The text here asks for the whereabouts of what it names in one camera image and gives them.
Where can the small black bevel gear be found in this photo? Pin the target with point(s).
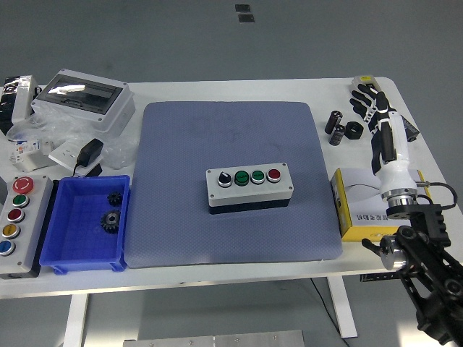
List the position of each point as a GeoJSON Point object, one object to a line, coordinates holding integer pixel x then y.
{"type": "Point", "coordinates": [114, 199]}

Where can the white wall socket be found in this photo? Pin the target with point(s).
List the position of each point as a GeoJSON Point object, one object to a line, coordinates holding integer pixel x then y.
{"type": "Point", "coordinates": [63, 153]}

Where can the blue plastic bin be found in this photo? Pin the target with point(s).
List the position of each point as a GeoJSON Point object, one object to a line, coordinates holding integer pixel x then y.
{"type": "Point", "coordinates": [72, 235]}

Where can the large black bevel gear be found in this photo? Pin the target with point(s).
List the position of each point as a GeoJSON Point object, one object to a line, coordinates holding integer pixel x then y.
{"type": "Point", "coordinates": [110, 221]}

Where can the white table leg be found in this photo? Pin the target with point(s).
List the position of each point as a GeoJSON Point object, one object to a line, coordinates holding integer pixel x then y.
{"type": "Point", "coordinates": [74, 321]}
{"type": "Point", "coordinates": [343, 307]}

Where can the black foil package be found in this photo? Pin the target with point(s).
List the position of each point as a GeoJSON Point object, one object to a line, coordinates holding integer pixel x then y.
{"type": "Point", "coordinates": [5, 108]}

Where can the grey metal plate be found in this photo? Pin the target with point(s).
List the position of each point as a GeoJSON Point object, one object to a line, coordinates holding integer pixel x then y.
{"type": "Point", "coordinates": [217, 340]}

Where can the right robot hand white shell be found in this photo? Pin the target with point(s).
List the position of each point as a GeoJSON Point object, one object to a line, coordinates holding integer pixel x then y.
{"type": "Point", "coordinates": [398, 170]}

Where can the grey four-button control box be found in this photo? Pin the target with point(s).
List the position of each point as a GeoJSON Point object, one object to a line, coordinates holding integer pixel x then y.
{"type": "Point", "coordinates": [249, 195]}

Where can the black hex nut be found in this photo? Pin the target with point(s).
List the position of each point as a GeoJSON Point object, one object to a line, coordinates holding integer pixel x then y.
{"type": "Point", "coordinates": [353, 131]}

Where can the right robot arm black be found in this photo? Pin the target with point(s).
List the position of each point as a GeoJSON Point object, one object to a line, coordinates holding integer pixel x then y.
{"type": "Point", "coordinates": [430, 253]}

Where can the grey five-button control box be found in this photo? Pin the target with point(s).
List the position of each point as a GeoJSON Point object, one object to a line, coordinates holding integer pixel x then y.
{"type": "Point", "coordinates": [34, 231]}

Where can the black power adapter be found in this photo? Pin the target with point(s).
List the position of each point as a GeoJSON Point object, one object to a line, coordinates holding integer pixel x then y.
{"type": "Point", "coordinates": [89, 152]}

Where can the grey enclosure with clear lid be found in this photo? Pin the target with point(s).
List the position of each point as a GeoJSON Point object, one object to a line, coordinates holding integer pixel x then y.
{"type": "Point", "coordinates": [110, 115]}

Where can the black table control panel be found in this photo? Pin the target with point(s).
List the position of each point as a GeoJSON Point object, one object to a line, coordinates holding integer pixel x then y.
{"type": "Point", "coordinates": [380, 277]}

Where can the dark floor plate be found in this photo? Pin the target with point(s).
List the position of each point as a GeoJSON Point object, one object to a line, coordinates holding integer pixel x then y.
{"type": "Point", "coordinates": [242, 8]}
{"type": "Point", "coordinates": [246, 18]}

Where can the black cylindrical capacitor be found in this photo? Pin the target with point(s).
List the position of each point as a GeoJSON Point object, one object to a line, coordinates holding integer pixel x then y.
{"type": "Point", "coordinates": [337, 135]}
{"type": "Point", "coordinates": [333, 123]}

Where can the white rectangular box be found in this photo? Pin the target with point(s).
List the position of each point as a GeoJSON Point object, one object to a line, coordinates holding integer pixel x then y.
{"type": "Point", "coordinates": [23, 105]}

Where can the white circuit breaker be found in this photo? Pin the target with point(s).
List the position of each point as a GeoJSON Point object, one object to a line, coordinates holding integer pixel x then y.
{"type": "Point", "coordinates": [27, 153]}

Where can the blue-grey table mat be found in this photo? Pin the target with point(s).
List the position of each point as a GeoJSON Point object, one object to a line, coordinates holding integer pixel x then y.
{"type": "Point", "coordinates": [181, 231]}

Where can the black module with green terminal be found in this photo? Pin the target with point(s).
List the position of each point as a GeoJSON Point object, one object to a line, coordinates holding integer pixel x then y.
{"type": "Point", "coordinates": [411, 129]}

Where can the grey red-green switch box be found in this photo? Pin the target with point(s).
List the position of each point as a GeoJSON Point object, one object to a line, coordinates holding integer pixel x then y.
{"type": "Point", "coordinates": [365, 79]}

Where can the clear plastic bag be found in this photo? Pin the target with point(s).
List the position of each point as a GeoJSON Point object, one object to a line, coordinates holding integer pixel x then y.
{"type": "Point", "coordinates": [61, 128]}

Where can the yellow and white cardboard box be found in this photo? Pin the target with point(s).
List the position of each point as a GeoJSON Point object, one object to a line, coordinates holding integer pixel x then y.
{"type": "Point", "coordinates": [358, 195]}

